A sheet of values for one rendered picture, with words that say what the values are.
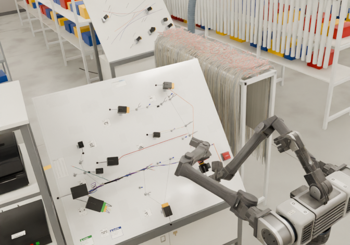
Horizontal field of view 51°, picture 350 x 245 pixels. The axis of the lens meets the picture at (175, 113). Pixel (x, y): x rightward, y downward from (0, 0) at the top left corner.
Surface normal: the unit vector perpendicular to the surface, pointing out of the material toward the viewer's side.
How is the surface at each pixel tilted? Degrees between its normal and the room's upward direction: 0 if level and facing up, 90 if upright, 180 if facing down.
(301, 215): 0
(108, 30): 50
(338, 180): 0
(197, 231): 90
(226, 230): 90
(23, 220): 0
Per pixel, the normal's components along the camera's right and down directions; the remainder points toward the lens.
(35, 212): -0.07, -0.87
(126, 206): 0.29, -0.24
